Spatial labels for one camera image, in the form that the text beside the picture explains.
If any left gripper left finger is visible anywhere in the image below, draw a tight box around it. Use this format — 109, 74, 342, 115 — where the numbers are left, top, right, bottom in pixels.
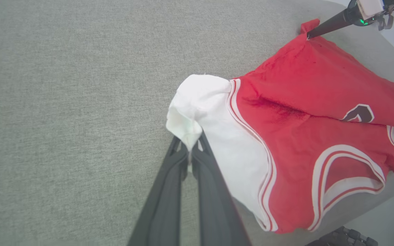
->
127, 136, 188, 246

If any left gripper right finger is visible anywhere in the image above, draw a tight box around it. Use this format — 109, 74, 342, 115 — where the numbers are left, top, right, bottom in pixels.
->
191, 131, 252, 246

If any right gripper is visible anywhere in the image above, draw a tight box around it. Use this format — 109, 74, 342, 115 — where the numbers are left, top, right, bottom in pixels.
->
306, 0, 394, 40

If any red basketball jersey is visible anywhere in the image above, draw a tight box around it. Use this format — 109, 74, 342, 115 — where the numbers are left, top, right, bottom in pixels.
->
166, 19, 394, 234

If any black ridged object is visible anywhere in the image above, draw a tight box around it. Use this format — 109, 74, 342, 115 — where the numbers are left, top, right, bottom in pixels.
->
305, 225, 379, 246

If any grey fabric sofa seat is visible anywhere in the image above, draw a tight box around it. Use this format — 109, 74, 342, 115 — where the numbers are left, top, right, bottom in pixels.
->
0, 0, 394, 246

